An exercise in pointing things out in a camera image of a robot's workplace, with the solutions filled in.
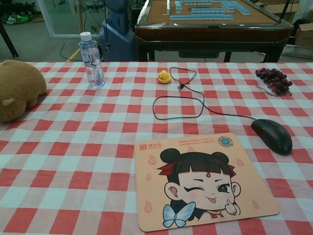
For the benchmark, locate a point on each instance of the black computer mouse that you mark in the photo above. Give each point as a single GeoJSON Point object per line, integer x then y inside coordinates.
{"type": "Point", "coordinates": [271, 135]}

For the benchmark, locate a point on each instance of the cartoon girl mouse pad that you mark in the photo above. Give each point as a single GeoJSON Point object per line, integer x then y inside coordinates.
{"type": "Point", "coordinates": [195, 191]}

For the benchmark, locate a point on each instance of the small yellow toy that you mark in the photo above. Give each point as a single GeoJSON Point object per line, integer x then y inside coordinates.
{"type": "Point", "coordinates": [163, 77]}

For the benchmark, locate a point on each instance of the clear plastic water bottle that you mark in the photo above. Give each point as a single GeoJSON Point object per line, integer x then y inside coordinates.
{"type": "Point", "coordinates": [92, 68]}

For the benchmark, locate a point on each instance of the red white checkered tablecloth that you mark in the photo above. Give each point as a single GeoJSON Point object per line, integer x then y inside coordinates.
{"type": "Point", "coordinates": [73, 147]}

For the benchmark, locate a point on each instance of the blue machine base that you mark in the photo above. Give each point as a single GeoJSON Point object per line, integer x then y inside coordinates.
{"type": "Point", "coordinates": [117, 36]}

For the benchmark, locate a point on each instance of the dark wooden mahjong table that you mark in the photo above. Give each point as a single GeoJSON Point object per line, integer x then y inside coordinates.
{"type": "Point", "coordinates": [212, 31]}

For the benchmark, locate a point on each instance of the mahjong tile row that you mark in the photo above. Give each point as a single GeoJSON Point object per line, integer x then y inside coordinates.
{"type": "Point", "coordinates": [178, 6]}
{"type": "Point", "coordinates": [238, 7]}
{"type": "Point", "coordinates": [203, 2]}
{"type": "Point", "coordinates": [168, 7]}
{"type": "Point", "coordinates": [207, 10]}
{"type": "Point", "coordinates": [200, 17]}

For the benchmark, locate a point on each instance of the dark purple grape bunch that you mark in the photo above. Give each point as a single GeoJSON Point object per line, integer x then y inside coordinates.
{"type": "Point", "coordinates": [274, 78]}

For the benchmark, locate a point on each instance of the brown plush capybara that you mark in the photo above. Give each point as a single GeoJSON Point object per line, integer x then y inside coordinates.
{"type": "Point", "coordinates": [17, 85]}

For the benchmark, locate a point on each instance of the flat cardboard box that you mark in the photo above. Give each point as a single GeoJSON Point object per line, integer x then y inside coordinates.
{"type": "Point", "coordinates": [278, 7]}

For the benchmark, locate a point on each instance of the black table leg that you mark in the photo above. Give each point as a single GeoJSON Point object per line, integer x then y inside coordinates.
{"type": "Point", "coordinates": [8, 40]}

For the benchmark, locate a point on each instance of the green fabric item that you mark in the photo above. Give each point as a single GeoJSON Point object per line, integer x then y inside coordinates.
{"type": "Point", "coordinates": [14, 19]}

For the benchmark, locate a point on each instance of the wooden post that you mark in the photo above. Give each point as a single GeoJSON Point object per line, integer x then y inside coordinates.
{"type": "Point", "coordinates": [79, 19]}

